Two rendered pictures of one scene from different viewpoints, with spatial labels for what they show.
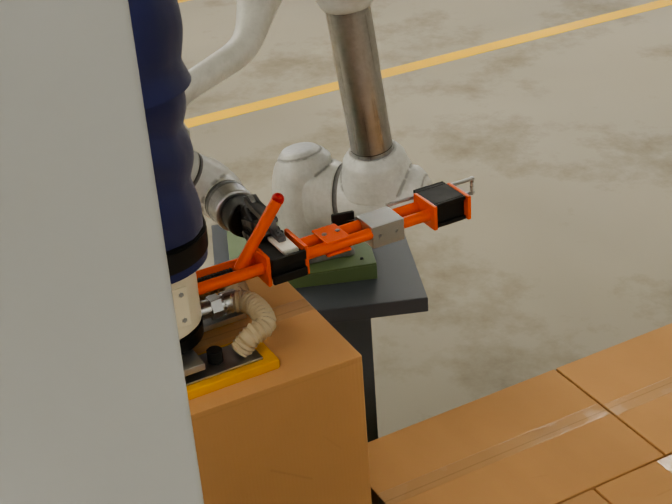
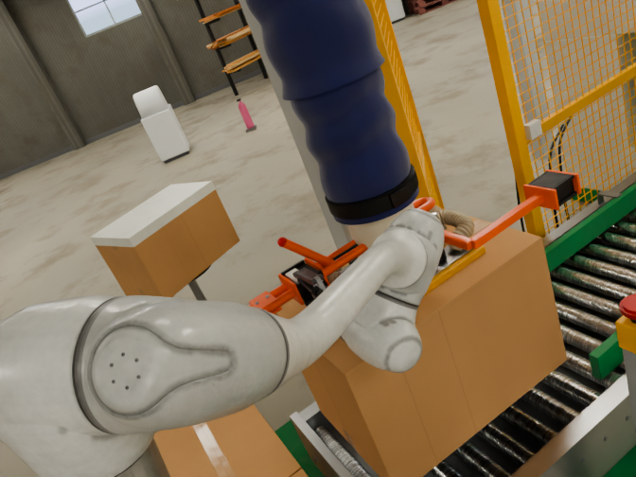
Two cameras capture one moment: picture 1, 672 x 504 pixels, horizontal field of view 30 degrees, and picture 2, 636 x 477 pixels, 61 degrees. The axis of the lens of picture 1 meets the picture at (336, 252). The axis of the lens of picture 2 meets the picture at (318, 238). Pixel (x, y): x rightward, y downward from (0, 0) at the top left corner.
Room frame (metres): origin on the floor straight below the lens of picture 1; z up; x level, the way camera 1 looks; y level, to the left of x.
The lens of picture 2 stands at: (3.11, 0.29, 1.81)
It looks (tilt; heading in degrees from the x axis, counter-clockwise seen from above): 24 degrees down; 186
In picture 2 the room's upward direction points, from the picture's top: 22 degrees counter-clockwise
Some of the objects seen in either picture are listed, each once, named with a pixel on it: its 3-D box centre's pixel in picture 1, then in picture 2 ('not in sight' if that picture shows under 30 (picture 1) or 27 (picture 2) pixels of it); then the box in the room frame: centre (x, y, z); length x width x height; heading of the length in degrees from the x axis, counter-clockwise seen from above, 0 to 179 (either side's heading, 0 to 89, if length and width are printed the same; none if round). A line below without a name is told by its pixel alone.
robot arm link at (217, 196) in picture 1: (232, 206); not in sight; (2.20, 0.20, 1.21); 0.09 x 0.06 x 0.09; 116
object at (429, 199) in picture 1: (442, 206); not in sight; (2.14, -0.21, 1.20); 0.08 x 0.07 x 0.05; 117
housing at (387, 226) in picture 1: (380, 227); not in sight; (2.08, -0.09, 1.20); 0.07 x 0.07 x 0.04; 27
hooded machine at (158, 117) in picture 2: not in sight; (161, 123); (-5.97, -2.30, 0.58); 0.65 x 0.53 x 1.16; 6
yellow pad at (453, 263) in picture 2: not in sight; (420, 273); (1.95, 0.37, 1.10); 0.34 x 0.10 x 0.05; 117
